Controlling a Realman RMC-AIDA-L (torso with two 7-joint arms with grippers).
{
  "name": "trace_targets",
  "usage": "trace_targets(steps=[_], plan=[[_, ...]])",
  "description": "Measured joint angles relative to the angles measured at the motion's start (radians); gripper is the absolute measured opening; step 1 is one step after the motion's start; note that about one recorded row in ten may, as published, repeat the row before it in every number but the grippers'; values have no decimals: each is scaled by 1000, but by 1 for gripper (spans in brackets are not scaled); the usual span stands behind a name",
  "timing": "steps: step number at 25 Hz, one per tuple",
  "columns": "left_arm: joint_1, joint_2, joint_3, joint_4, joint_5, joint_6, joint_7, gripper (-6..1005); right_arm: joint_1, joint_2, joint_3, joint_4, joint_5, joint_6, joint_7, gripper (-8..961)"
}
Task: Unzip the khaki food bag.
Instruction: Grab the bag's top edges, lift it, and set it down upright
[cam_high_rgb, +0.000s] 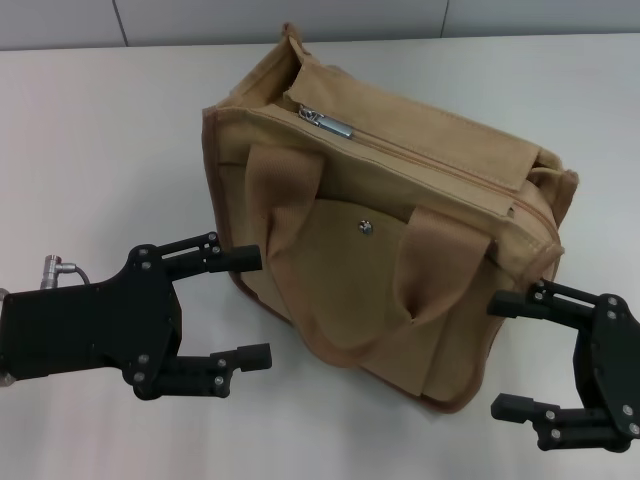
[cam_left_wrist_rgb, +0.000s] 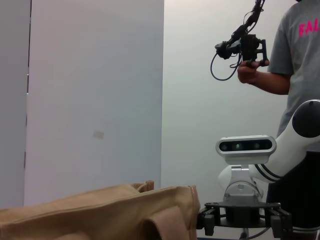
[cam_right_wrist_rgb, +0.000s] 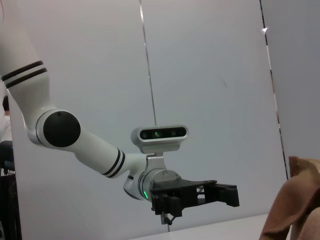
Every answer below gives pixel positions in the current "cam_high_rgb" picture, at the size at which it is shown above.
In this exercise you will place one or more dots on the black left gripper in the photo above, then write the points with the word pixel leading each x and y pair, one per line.
pixel 90 330

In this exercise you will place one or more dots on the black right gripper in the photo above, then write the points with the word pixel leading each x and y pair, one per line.
pixel 612 370

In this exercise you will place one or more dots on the khaki canvas food bag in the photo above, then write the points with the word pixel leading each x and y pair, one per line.
pixel 350 280

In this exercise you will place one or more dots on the silver metal zipper pull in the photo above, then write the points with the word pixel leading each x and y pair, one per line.
pixel 330 122

